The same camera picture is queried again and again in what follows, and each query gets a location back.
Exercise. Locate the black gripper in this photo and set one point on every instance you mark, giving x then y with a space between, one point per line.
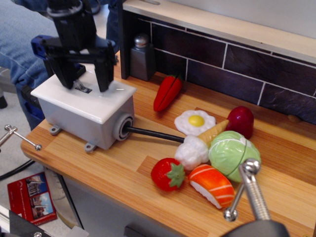
76 31

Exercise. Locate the clear light switch toggle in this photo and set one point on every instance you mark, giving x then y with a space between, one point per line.
82 86

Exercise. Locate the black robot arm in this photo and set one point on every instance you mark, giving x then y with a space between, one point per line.
85 56

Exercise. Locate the grey salt shaker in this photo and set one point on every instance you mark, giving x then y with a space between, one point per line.
142 58

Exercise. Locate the person in blue jeans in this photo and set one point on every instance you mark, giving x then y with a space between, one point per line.
20 22

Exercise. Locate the red toy chili pepper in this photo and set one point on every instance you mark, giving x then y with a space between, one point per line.
168 90

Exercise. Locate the left metal clamp screw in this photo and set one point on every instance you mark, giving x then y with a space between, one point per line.
12 130

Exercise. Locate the metal clamp screw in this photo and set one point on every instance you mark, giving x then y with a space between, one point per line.
263 225
12 130

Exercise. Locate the toy fried egg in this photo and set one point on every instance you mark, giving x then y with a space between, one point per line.
194 122

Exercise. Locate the red toy strawberry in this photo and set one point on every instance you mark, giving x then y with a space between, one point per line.
168 174

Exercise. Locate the toy ice cream cone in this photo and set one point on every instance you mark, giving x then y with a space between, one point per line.
194 150

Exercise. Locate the red booklet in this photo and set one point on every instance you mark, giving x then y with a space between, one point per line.
30 198

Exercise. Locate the dark red toy fruit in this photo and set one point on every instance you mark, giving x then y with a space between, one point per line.
241 120

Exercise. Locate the green toy cabbage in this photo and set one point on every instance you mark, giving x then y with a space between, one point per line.
228 151

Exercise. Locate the orange toy salmon sushi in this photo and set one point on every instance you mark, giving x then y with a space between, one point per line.
213 185

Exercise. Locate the wooden shelf with tile backsplash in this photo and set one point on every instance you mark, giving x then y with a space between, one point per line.
270 68

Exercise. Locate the right metal clamp screw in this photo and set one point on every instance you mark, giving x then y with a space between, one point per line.
263 225

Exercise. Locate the grey light switch box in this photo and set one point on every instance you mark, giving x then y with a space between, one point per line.
96 117

